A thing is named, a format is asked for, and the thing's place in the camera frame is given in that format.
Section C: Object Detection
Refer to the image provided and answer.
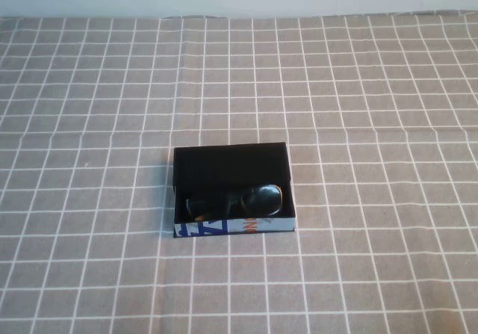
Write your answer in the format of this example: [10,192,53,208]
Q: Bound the black framed glasses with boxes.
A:
[185,184,284,223]

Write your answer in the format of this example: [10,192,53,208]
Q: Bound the black printed glasses case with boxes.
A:
[173,141,297,238]

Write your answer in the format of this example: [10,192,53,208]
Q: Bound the grey checked tablecloth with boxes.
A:
[0,10,478,334]

